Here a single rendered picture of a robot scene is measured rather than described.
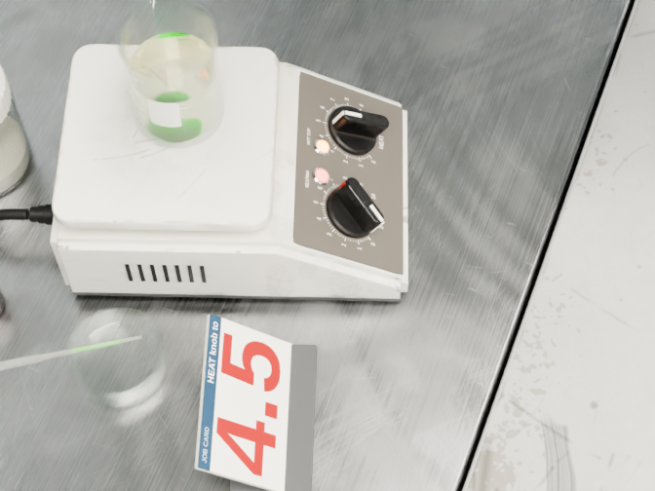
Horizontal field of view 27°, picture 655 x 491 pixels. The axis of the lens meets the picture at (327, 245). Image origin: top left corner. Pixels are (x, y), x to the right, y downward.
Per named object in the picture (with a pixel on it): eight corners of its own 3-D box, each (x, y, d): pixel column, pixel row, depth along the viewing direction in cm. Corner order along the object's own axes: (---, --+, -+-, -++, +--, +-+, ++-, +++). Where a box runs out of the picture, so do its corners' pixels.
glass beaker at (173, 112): (240, 141, 76) (231, 54, 69) (147, 169, 75) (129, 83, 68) (210, 59, 79) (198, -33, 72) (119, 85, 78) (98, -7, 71)
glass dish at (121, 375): (187, 369, 79) (183, 354, 77) (110, 428, 77) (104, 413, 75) (130, 305, 81) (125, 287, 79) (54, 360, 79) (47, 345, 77)
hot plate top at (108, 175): (280, 55, 80) (280, 46, 79) (271, 234, 74) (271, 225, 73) (75, 51, 80) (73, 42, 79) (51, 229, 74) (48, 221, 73)
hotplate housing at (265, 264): (404, 125, 87) (411, 49, 80) (405, 310, 81) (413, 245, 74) (57, 118, 87) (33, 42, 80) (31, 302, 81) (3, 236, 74)
